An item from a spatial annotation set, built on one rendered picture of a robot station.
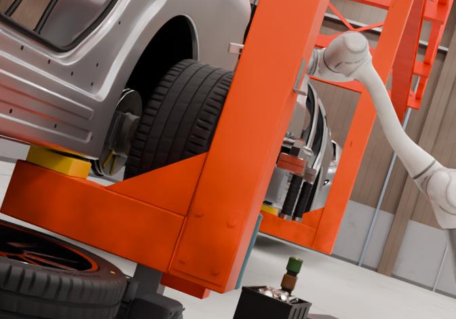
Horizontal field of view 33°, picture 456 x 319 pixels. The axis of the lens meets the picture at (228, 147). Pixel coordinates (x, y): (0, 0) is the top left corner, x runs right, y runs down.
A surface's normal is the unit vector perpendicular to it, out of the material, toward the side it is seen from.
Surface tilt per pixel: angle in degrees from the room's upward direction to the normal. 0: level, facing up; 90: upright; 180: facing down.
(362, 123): 90
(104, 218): 90
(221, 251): 90
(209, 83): 43
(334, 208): 90
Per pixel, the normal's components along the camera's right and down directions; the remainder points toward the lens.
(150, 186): -0.19, -0.11
